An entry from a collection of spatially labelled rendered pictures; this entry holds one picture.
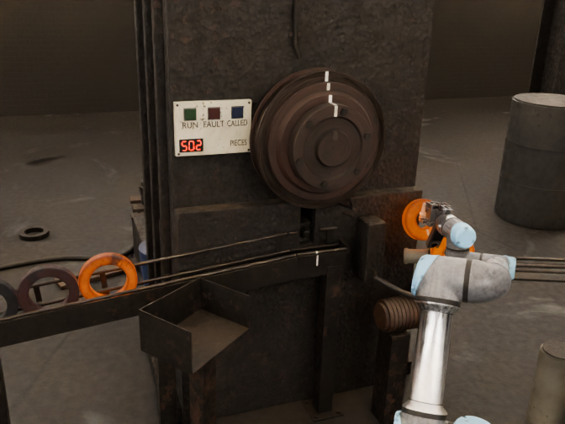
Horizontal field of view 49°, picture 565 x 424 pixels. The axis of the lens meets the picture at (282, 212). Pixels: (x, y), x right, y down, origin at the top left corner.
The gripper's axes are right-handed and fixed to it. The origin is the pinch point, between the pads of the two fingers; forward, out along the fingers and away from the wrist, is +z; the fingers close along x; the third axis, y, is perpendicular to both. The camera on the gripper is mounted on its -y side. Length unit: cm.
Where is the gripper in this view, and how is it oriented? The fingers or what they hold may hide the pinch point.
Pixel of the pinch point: (423, 214)
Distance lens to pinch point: 237.3
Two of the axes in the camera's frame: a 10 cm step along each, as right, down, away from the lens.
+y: 0.9, -9.6, -2.5
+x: -9.8, -0.4, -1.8
